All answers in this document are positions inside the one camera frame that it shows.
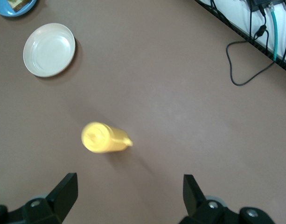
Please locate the yellow mustard squeeze bottle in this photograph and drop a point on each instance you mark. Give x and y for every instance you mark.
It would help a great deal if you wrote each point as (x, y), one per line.
(98, 137)

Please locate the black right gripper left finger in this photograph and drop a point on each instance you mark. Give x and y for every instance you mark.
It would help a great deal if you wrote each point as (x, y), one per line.
(61, 198)

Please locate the beige round plate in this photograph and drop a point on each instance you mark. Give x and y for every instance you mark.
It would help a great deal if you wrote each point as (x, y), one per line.
(49, 50)

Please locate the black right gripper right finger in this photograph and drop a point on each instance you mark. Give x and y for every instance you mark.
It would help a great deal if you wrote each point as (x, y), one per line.
(194, 198)

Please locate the black network box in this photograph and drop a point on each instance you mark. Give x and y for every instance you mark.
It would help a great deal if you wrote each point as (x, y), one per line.
(261, 3)

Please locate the toasted bread slice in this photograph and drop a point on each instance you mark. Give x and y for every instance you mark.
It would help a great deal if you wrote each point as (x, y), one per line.
(23, 5)

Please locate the blue round plate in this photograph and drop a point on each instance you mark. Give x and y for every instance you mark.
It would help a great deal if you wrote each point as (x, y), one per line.
(2, 10)

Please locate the green lettuce leaf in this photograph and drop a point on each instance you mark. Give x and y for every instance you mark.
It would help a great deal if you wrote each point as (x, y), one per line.
(14, 2)

